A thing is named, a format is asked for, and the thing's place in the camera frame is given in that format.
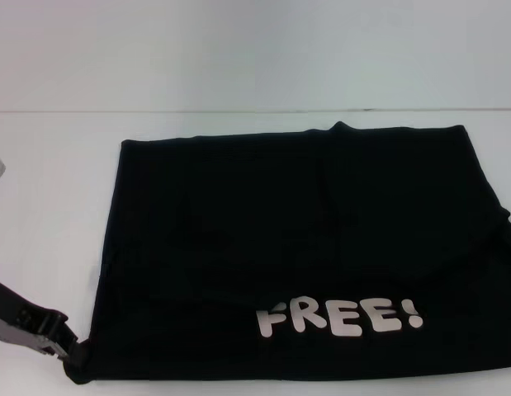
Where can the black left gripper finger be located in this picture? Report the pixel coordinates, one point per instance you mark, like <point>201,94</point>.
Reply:
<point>69,344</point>

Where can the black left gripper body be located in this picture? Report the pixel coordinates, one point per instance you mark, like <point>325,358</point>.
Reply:
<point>20,321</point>

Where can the black t-shirt with white print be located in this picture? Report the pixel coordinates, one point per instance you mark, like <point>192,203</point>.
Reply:
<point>300,247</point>

